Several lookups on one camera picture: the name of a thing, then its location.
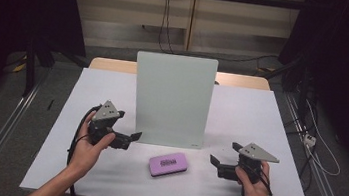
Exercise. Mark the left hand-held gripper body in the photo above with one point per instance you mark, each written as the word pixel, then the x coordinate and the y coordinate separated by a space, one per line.
pixel 105 113

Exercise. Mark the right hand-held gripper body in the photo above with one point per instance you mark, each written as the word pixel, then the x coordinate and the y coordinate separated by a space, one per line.
pixel 252 156

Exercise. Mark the purple whiteboard eraser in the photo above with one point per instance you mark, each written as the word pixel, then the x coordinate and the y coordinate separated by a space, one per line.
pixel 167 164

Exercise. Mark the white glass whiteboard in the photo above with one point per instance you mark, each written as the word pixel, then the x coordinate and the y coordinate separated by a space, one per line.
pixel 172 101

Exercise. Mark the person's right hand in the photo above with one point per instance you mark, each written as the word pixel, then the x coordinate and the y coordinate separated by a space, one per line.
pixel 255 192

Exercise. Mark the person's left hand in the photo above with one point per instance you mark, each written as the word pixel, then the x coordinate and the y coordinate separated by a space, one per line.
pixel 86 154

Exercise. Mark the white table cover sheet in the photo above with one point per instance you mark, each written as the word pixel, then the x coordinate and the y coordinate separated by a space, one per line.
pixel 243 120

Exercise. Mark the wooden table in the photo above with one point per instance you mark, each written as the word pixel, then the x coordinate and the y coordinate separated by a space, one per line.
pixel 112 65

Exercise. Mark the white power strip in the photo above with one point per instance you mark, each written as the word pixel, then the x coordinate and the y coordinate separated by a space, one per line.
pixel 309 140

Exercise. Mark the black metal stand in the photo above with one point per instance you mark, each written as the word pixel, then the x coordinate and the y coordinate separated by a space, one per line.
pixel 303 87
pixel 30 67

